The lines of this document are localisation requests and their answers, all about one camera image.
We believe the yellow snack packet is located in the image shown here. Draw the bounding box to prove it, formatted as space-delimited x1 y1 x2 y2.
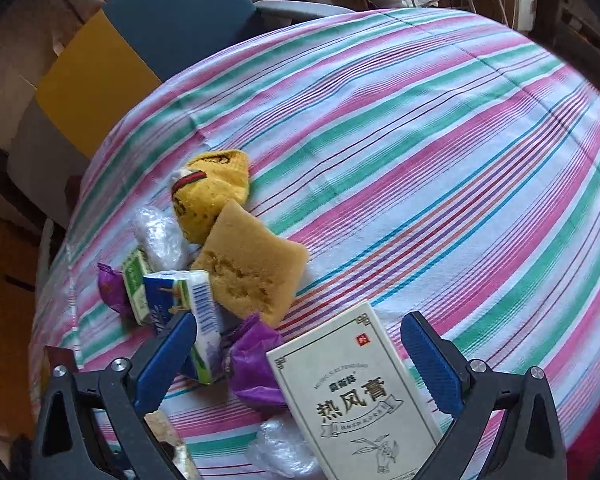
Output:
144 410 201 480

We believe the purple sachet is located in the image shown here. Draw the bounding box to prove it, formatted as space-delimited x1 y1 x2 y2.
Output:
97 262 133 318
223 313 286 411

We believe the green white medicine box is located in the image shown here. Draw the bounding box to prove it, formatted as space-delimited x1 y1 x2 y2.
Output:
121 247 151 325

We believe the blue white carton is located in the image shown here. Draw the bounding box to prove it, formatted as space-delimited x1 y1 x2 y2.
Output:
143 270 222 385

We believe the yellow sponge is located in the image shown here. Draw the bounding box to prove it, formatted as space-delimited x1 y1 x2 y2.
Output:
192 200 310 328

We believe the clear plastic bag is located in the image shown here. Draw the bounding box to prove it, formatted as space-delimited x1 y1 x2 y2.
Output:
133 206 189 271
245 413 325 480

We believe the white herbal cream box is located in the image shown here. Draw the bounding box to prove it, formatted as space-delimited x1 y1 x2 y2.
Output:
266 301 441 479

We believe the yellow patterned sock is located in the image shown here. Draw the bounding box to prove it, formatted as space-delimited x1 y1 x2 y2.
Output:
170 150 249 245

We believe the striped bed sheet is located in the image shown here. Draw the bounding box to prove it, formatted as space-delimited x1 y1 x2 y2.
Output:
29 6 600 480

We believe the grey yellow blue headboard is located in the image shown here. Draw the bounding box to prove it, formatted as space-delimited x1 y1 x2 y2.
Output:
7 0 266 226

